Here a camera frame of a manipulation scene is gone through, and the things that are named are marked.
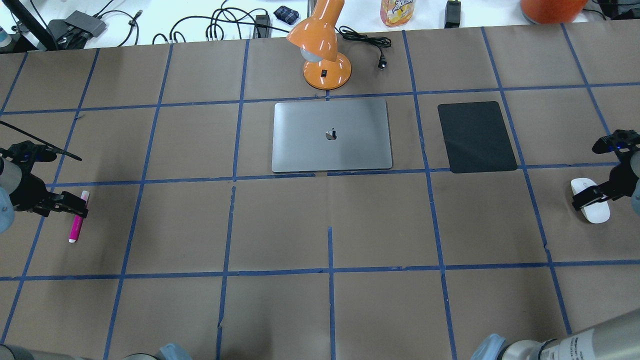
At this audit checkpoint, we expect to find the black mousepad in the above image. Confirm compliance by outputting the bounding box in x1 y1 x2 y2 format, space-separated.
437 101 518 174

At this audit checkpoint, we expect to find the dark blue pouch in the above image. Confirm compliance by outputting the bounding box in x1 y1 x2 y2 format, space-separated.
273 6 300 26

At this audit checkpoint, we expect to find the grey usb hub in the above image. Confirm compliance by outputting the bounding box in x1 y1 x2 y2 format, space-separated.
64 10 106 38

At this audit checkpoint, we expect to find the white computer mouse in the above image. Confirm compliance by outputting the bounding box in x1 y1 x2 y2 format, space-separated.
570 177 611 224

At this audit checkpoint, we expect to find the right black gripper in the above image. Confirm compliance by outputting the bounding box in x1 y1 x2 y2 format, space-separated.
571 129 640 211

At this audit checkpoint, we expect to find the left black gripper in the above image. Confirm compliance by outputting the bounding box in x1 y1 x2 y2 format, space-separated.
1 141 89 219

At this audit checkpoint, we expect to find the black monitor stand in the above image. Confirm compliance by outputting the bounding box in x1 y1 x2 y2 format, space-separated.
2 0 59 51

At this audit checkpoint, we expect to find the black power adapter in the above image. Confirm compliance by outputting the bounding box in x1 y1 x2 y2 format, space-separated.
443 0 462 28

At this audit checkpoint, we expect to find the pink highlighter pen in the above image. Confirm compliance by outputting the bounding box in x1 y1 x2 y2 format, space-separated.
68 190 90 244

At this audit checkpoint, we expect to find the orange desk lamp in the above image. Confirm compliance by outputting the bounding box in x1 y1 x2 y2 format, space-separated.
286 0 352 91

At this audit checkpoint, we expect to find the yellow snack bag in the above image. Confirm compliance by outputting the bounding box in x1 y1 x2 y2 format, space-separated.
379 0 416 28

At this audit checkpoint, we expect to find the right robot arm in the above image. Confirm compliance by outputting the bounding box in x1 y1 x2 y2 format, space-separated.
471 129 640 360

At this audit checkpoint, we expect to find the silver laptop notebook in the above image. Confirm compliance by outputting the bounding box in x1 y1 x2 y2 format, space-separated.
270 98 393 173

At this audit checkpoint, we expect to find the orange round object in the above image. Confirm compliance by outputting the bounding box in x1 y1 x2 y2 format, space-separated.
519 0 588 24

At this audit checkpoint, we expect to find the lamp power cable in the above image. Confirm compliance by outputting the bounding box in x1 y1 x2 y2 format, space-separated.
337 26 392 71

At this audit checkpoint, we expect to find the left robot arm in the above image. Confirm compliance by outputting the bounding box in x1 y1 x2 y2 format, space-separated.
0 140 89 232

